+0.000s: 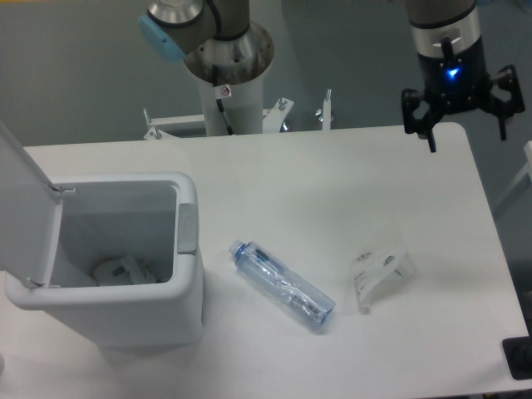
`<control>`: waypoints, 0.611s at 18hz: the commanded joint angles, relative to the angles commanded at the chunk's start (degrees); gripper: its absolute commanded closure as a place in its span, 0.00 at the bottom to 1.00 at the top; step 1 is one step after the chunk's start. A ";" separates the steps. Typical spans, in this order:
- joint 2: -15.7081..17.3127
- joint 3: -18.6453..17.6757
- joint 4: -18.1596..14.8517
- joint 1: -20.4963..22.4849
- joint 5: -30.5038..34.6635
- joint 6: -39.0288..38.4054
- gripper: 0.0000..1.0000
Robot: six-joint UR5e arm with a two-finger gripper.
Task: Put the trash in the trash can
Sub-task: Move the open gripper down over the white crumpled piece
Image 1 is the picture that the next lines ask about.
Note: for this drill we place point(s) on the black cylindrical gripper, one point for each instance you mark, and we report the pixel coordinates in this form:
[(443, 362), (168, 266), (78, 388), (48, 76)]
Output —
[(450, 79)]

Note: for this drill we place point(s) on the clear plastic wrapper with label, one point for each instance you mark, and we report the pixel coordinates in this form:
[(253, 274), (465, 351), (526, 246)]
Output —
[(374, 267)]

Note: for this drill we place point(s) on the clear plastic water bottle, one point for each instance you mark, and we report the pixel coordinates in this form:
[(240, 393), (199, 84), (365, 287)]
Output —
[(307, 302)]

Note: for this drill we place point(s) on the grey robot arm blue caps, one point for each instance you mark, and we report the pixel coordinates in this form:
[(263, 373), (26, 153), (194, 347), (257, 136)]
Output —
[(229, 54)]

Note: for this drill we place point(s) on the white trash can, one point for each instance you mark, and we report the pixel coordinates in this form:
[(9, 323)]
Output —
[(149, 216)]

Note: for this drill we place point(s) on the white crumpled trash in bin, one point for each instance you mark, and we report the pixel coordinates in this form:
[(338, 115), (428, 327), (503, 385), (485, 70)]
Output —
[(127, 270)]

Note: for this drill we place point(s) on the white trash can lid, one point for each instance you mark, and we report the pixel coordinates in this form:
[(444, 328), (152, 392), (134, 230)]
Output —
[(31, 214)]

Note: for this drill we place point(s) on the black object at right edge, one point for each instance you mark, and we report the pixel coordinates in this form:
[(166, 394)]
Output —
[(517, 352)]

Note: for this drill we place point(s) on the white frame at right edge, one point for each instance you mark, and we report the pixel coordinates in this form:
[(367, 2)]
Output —
[(516, 187)]

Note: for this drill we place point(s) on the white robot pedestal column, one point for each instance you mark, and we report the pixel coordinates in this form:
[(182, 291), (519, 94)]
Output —
[(242, 109)]

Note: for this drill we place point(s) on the white pedestal base frame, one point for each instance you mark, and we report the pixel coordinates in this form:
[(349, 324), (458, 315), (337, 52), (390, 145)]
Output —
[(274, 120)]

